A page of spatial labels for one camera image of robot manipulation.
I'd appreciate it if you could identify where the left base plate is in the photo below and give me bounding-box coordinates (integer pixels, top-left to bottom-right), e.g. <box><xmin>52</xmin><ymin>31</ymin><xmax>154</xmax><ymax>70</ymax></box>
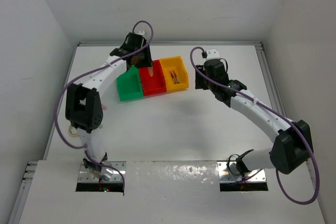
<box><xmin>77</xmin><ymin>161</ymin><xmax>126</xmax><ymax>184</ymax></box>

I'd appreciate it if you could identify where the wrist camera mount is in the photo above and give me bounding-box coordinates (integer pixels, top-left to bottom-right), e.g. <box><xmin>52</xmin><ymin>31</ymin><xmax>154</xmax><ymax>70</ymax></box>
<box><xmin>202</xmin><ymin>49</ymin><xmax>220</xmax><ymax>61</ymax></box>
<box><xmin>136</xmin><ymin>30</ymin><xmax>146</xmax><ymax>37</ymax></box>

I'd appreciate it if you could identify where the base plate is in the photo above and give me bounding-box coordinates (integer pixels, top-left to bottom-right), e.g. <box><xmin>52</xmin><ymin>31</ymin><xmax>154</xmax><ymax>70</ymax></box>
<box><xmin>77</xmin><ymin>161</ymin><xmax>126</xmax><ymax>184</ymax></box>
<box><xmin>217</xmin><ymin>161</ymin><xmax>267</xmax><ymax>184</ymax></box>

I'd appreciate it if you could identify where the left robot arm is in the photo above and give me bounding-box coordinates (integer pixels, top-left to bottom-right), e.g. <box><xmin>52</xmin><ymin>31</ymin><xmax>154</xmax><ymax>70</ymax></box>
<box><xmin>65</xmin><ymin>30</ymin><xmax>152</xmax><ymax>174</ymax></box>

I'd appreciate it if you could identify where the orange pen cap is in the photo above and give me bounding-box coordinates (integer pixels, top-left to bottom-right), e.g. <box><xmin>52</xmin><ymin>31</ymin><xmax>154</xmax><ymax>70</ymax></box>
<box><xmin>148</xmin><ymin>67</ymin><xmax>154</xmax><ymax>77</ymax></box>

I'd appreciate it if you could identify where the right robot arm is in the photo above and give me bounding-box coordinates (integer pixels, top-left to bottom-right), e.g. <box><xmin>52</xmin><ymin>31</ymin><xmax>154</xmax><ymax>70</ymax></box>
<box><xmin>195</xmin><ymin>59</ymin><xmax>312</xmax><ymax>176</ymax></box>

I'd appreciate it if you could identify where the red plastic bin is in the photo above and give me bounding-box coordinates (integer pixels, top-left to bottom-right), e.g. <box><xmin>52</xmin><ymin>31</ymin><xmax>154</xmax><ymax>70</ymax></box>
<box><xmin>139</xmin><ymin>60</ymin><xmax>167</xmax><ymax>97</ymax></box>

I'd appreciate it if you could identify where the green plastic bin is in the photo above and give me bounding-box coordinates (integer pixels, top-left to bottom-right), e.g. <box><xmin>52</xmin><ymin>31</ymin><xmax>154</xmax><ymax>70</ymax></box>
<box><xmin>117</xmin><ymin>66</ymin><xmax>143</xmax><ymax>102</ymax></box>

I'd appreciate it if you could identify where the red gel pen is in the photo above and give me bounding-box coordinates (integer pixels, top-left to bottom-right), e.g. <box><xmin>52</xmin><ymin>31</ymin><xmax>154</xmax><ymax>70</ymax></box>
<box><xmin>172</xmin><ymin>70</ymin><xmax>180</xmax><ymax>84</ymax></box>

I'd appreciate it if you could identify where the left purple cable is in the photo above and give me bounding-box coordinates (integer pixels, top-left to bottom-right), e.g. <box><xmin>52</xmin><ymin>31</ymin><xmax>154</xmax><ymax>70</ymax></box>
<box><xmin>54</xmin><ymin>20</ymin><xmax>154</xmax><ymax>192</ymax></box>

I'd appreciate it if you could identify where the beige masking tape roll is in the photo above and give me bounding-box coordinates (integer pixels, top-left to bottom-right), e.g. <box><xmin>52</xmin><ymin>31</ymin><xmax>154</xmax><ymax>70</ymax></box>
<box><xmin>68</xmin><ymin>125</ymin><xmax>79</xmax><ymax>137</ymax></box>

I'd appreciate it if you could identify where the yellow plastic bin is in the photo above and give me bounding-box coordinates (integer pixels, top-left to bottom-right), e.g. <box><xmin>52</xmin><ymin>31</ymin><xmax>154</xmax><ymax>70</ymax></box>
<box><xmin>159</xmin><ymin>56</ymin><xmax>189</xmax><ymax>93</ymax></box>

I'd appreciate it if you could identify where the pink gel pen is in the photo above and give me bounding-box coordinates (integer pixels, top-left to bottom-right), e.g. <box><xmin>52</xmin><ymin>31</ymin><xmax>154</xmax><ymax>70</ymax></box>
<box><xmin>170</xmin><ymin>70</ymin><xmax>176</xmax><ymax>84</ymax></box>

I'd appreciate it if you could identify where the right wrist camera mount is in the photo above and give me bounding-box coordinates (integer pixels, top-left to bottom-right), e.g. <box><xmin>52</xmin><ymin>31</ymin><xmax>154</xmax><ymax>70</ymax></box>
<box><xmin>202</xmin><ymin>49</ymin><xmax>220</xmax><ymax>61</ymax></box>

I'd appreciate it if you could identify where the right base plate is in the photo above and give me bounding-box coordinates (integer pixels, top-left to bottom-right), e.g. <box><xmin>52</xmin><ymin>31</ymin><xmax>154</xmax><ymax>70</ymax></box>
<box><xmin>217</xmin><ymin>161</ymin><xmax>267</xmax><ymax>184</ymax></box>

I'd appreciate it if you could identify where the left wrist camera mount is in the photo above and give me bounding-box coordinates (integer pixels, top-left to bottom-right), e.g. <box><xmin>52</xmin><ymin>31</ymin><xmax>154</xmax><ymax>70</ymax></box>
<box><xmin>136</xmin><ymin>30</ymin><xmax>146</xmax><ymax>37</ymax></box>

